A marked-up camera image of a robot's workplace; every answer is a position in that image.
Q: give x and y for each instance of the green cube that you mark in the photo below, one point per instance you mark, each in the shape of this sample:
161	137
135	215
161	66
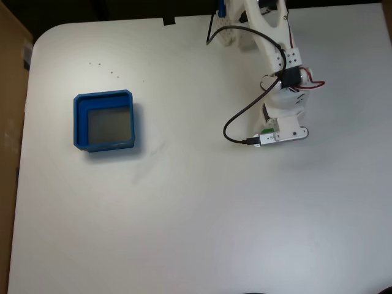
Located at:
267	131

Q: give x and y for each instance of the blue plastic box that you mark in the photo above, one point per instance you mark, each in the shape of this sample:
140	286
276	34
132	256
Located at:
80	122

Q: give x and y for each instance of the blue table clamp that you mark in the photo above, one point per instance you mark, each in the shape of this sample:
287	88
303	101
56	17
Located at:
221	8

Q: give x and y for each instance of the black tape strip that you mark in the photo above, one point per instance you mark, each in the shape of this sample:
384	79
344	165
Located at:
169	21

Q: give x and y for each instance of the silver camera box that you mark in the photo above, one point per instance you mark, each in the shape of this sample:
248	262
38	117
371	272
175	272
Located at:
284	139

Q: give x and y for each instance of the white perforated base plate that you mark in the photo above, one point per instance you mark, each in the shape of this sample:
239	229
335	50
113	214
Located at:
228	35

